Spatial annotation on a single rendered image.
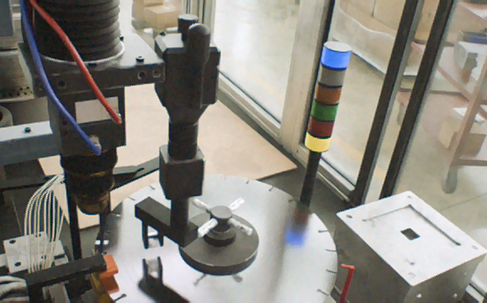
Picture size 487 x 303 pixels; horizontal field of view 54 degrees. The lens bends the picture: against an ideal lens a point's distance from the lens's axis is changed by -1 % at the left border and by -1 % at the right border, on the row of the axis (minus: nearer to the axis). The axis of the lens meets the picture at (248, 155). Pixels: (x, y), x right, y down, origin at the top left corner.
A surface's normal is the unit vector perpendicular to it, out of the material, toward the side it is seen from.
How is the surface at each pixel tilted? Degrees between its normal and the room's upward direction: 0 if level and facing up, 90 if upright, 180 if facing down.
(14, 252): 0
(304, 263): 0
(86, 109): 90
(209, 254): 5
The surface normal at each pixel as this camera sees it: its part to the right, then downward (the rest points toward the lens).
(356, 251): -0.86, 0.18
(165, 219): 0.11, -0.84
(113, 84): 0.49, 0.51
